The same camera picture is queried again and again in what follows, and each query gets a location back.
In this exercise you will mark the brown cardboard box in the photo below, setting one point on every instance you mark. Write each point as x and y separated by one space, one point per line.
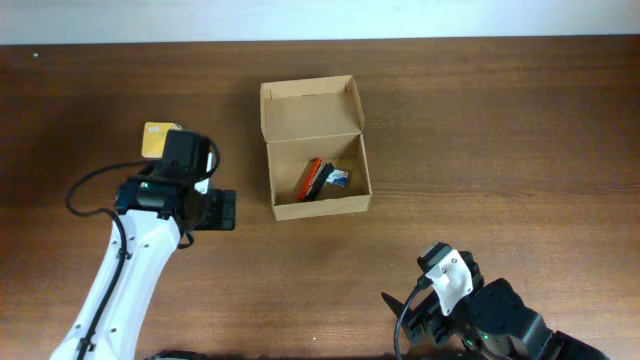
309 119

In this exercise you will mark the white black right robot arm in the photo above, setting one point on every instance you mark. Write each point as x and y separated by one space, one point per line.
494 323

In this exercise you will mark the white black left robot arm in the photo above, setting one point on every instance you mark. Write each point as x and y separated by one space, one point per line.
156 212

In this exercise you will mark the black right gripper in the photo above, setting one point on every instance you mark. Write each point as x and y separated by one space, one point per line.
420 318

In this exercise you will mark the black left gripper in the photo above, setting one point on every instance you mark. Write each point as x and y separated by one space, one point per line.
222 209

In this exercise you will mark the small blue white box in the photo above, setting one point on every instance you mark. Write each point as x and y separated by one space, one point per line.
338 178

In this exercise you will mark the red black stapler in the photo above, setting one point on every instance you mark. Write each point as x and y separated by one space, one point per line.
316 179

